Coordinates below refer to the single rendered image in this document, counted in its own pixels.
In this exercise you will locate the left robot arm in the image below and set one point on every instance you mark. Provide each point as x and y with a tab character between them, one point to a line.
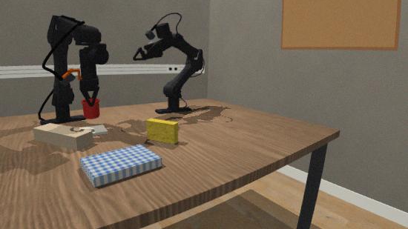
172	89

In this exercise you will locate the yellow sponge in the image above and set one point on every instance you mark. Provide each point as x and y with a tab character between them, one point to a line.
162	131

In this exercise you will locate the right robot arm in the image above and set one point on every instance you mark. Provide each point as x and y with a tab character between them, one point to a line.
96	53

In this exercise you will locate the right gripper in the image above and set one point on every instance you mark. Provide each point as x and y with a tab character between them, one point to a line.
88	76

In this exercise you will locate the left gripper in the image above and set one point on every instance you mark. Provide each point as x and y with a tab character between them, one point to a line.
152	49

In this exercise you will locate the red cup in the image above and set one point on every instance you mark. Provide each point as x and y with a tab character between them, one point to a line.
90	112

